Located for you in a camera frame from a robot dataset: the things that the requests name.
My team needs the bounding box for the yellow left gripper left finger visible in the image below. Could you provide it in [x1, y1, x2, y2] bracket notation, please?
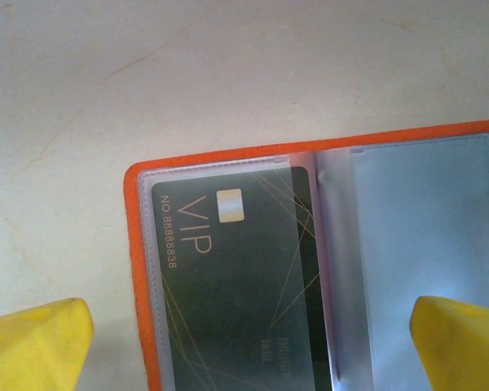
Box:
[0, 297, 95, 391]

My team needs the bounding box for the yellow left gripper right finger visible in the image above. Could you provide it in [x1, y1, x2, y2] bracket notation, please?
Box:
[409, 295, 489, 391]

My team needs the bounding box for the orange card holder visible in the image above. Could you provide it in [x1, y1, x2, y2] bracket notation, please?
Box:
[123, 117, 489, 391]

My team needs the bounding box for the black VIP card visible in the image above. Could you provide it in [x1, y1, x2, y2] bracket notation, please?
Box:
[150, 165, 335, 391]

